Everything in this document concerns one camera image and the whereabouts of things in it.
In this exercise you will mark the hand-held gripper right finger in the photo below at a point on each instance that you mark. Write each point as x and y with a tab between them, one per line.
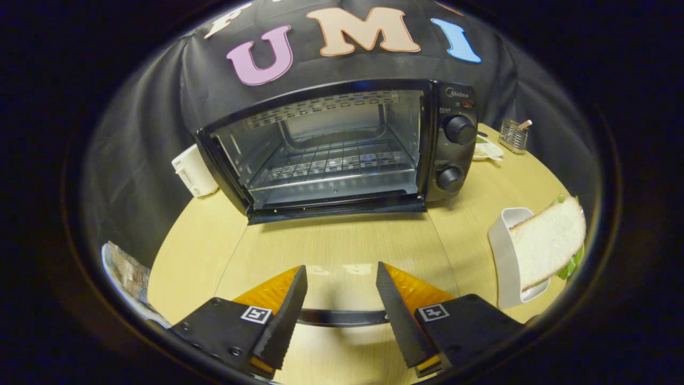
401	321

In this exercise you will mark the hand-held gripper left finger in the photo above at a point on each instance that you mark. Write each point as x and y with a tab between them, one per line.
286	315

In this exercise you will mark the white bread lettuce sandwich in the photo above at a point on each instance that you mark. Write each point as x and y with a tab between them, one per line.
545	240

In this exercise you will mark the black toaster oven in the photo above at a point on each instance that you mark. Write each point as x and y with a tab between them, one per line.
451	155

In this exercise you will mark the white pop-up toaster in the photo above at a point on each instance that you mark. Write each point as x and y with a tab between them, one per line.
192	171

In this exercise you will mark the white rectangular dish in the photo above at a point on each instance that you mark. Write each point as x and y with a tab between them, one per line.
505	256

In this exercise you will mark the white divided seasoning dish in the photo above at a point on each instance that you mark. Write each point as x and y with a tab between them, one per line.
487	151

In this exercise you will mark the black backdrop cloth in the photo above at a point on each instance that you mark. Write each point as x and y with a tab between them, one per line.
149	160

